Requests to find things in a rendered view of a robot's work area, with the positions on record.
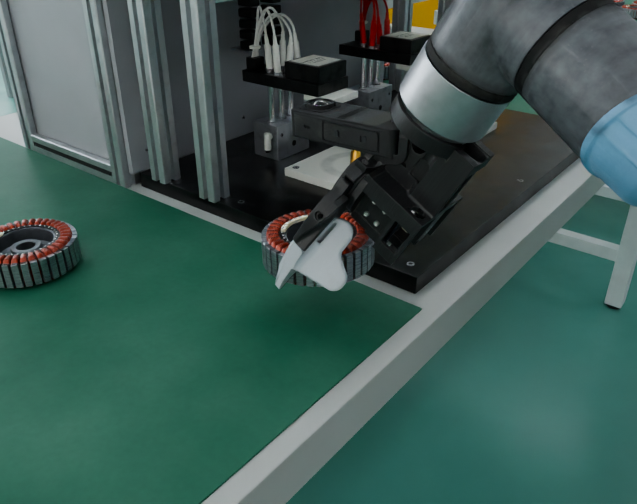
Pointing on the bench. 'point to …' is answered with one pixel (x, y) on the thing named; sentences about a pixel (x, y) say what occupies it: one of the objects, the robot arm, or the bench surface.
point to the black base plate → (453, 238)
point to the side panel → (64, 83)
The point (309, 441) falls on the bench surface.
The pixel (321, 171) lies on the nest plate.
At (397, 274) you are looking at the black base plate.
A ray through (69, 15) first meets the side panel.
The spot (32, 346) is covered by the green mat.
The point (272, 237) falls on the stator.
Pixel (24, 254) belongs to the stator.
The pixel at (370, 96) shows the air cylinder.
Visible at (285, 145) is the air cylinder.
